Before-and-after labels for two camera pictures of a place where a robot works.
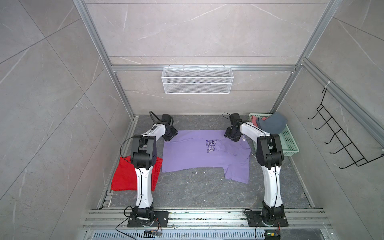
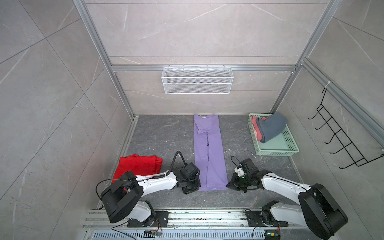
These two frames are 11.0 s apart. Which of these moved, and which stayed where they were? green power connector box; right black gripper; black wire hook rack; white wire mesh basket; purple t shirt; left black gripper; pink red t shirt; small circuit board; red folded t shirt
Moved: left black gripper; purple t shirt; right black gripper
Stayed: red folded t shirt; pink red t shirt; small circuit board; black wire hook rack; white wire mesh basket; green power connector box
